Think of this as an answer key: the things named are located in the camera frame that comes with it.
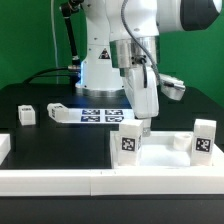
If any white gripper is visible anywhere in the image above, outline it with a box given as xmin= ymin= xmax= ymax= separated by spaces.
xmin=122 ymin=66 xmax=159 ymax=136

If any white square table top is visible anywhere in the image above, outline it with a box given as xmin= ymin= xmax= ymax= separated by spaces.
xmin=109 ymin=130 xmax=221 ymax=171

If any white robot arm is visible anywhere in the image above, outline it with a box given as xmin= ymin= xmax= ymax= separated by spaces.
xmin=60 ymin=0 xmax=222 ymax=134

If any sheet of fiducial markers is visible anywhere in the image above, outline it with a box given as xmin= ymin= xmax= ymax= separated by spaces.
xmin=67 ymin=108 xmax=134 ymax=124

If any white front fence wall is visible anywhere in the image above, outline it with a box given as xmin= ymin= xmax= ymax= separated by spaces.
xmin=0 ymin=168 xmax=224 ymax=196

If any white fence wall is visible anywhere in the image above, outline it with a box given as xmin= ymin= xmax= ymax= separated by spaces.
xmin=0 ymin=168 xmax=224 ymax=196
xmin=0 ymin=134 xmax=11 ymax=165
xmin=213 ymin=145 xmax=224 ymax=167

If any white right fence wall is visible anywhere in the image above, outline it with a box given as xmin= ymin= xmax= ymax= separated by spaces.
xmin=213 ymin=145 xmax=224 ymax=167

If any black cable bundle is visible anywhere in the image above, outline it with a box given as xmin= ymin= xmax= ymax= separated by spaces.
xmin=22 ymin=66 xmax=82 ymax=84

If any white left fence wall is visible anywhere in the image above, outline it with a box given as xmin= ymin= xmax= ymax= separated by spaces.
xmin=0 ymin=134 xmax=11 ymax=165

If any grey hanging cable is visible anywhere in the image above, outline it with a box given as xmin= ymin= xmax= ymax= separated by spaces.
xmin=50 ymin=0 xmax=60 ymax=84

